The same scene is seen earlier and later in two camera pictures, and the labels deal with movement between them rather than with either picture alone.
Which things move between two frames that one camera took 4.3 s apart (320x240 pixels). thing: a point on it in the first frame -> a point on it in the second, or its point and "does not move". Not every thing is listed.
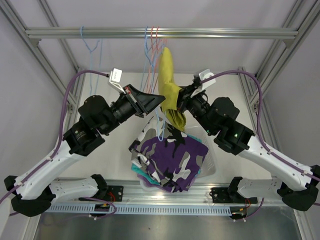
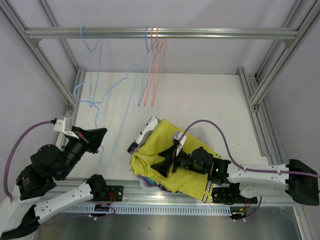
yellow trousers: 168,89 -> 193,184
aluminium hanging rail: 287,34 does not move
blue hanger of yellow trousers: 155,47 -> 100,102
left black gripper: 142,103 -> 92,137
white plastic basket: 208,165 does not move
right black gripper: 184,96 -> 163,167
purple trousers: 158,187 does not move
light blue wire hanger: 91,51 does not move
